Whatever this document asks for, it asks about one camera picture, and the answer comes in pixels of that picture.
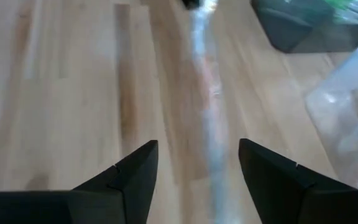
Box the clear plastic bin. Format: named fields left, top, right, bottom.
left=304, top=42, right=358, bottom=191

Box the green toothbrush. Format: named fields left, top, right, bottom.
left=318, top=0, right=358, bottom=24

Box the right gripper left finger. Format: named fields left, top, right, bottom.
left=68, top=139, right=160, bottom=224

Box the dark grey plastic bin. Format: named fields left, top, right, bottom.
left=249, top=0, right=358, bottom=54

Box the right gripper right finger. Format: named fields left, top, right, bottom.
left=238, top=138, right=358, bottom=224

